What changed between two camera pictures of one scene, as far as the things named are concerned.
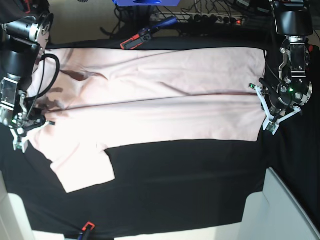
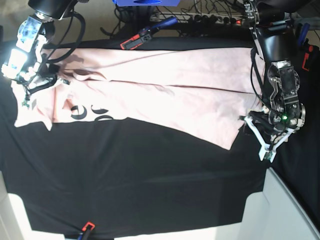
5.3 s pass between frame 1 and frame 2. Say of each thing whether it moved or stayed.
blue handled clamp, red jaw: stayed
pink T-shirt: moved
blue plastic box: stayed
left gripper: moved
